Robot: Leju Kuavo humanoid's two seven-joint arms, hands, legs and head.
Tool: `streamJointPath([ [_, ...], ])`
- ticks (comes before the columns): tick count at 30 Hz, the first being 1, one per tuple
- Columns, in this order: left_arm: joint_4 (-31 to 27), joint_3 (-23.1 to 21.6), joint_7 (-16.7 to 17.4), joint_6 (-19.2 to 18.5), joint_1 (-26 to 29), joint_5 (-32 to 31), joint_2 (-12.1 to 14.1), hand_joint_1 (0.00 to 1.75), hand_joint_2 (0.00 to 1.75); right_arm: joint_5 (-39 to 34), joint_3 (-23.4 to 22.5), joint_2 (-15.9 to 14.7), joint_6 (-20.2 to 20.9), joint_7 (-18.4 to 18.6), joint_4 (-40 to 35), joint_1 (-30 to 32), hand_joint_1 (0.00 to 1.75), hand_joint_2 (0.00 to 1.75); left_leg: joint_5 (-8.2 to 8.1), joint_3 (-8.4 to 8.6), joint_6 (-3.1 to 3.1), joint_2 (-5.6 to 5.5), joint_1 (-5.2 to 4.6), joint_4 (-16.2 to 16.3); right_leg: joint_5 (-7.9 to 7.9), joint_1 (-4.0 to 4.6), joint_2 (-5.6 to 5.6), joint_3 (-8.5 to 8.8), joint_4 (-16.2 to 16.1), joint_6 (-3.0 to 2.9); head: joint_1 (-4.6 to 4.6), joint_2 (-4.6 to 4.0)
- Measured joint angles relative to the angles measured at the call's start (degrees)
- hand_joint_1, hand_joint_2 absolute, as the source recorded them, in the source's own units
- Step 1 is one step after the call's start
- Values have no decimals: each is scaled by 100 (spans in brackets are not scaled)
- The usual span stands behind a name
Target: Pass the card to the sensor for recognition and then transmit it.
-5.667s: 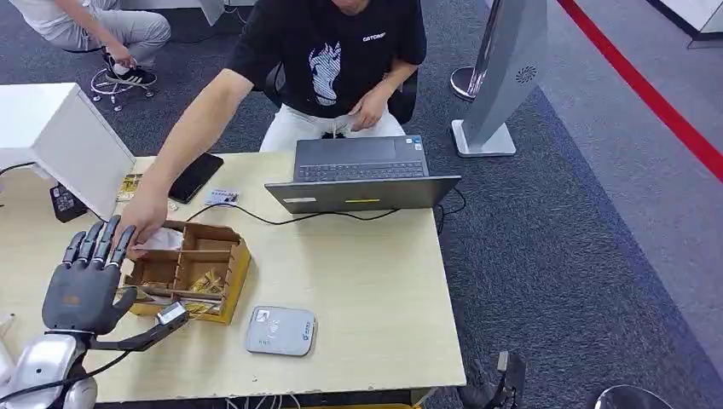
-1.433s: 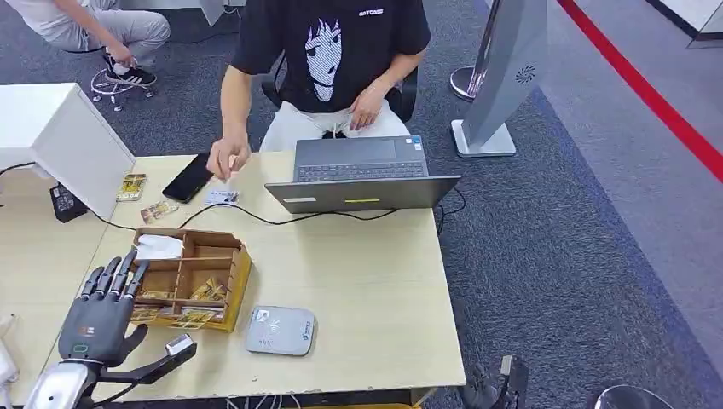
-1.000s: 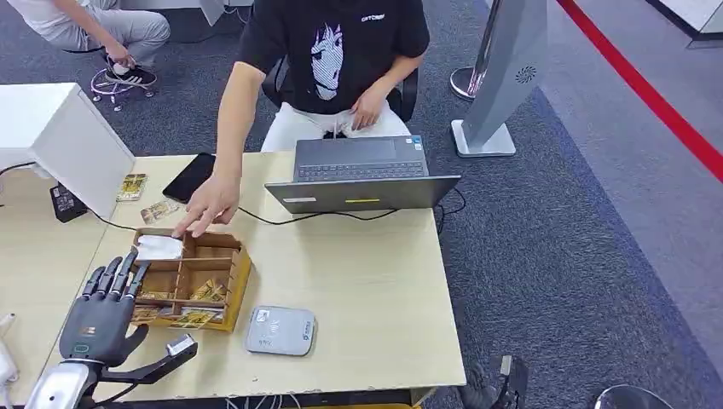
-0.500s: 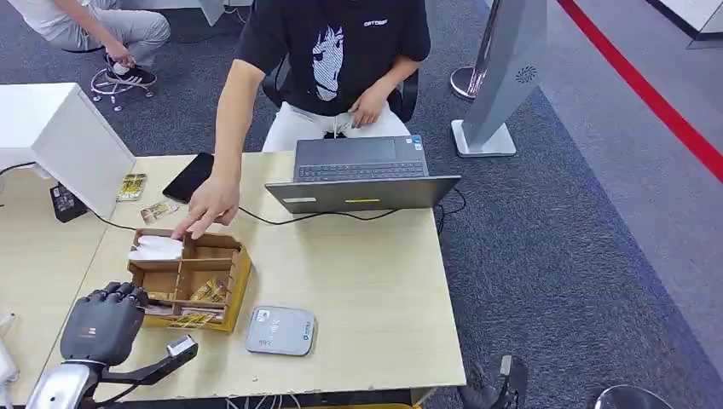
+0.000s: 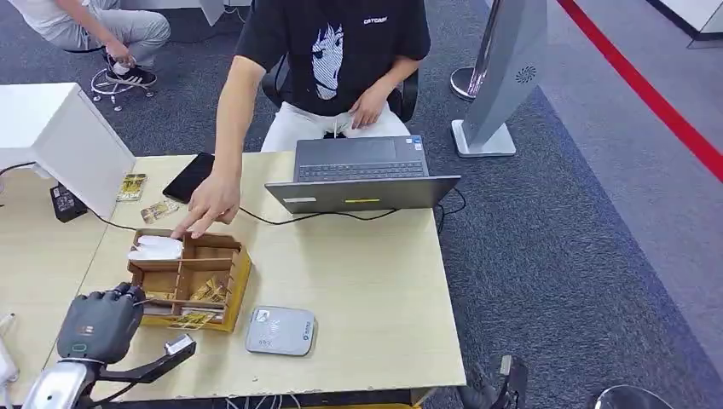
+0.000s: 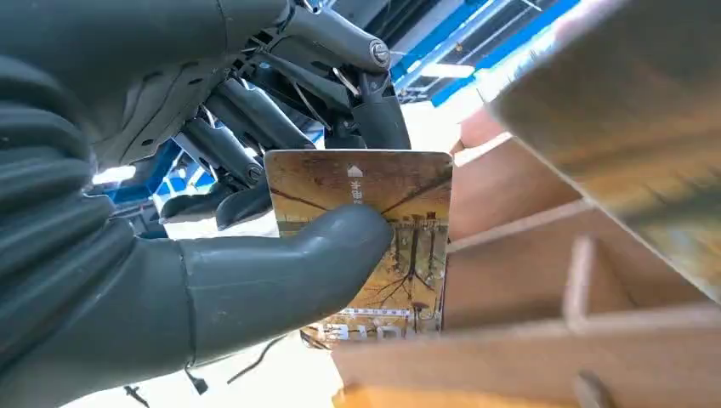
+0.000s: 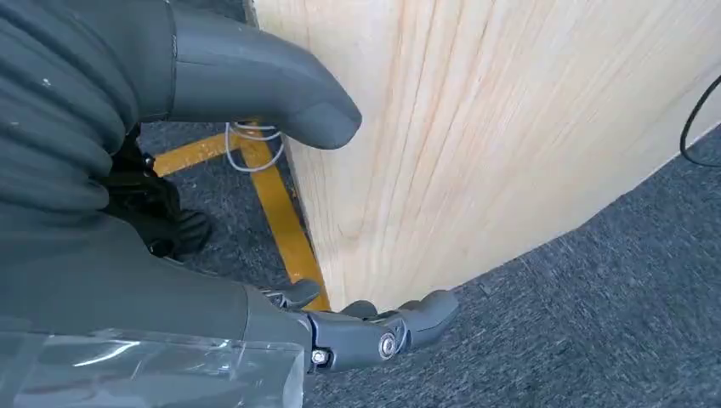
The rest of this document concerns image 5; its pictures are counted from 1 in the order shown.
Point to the seated person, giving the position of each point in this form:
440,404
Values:
293,56

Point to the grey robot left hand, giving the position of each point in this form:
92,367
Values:
99,330

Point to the person's right hand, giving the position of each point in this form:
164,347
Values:
214,197

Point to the black power adapter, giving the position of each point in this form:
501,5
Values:
66,202

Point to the red floor tape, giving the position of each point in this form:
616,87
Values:
641,87

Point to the round chrome stand base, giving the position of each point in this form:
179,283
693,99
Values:
462,84

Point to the white cloth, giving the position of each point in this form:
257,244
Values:
155,248

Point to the gold cards lying flat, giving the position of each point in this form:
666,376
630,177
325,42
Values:
192,320

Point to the grey standing kiosk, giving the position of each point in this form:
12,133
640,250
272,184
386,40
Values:
505,67

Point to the grey laptop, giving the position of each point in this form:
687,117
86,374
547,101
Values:
361,195

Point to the chrome stool base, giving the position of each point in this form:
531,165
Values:
116,87

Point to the black smartphone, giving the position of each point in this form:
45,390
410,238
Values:
189,178

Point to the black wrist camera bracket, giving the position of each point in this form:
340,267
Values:
141,372

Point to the grey card reader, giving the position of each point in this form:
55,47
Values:
281,331

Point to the round dark glossy object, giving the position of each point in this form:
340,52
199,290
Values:
630,399

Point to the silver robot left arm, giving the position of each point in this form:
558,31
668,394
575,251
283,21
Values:
56,386

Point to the person's left hand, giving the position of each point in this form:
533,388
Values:
370,107

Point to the wooden card box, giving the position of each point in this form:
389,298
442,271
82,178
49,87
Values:
164,279

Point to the person on stool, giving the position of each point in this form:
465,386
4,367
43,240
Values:
130,31

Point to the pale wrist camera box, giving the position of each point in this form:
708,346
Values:
179,344

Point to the gold cards standing upright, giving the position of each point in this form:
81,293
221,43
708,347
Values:
209,290

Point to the white plastic object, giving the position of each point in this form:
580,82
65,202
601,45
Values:
5,367

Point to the white furniture with dark edge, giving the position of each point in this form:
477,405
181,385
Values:
697,14

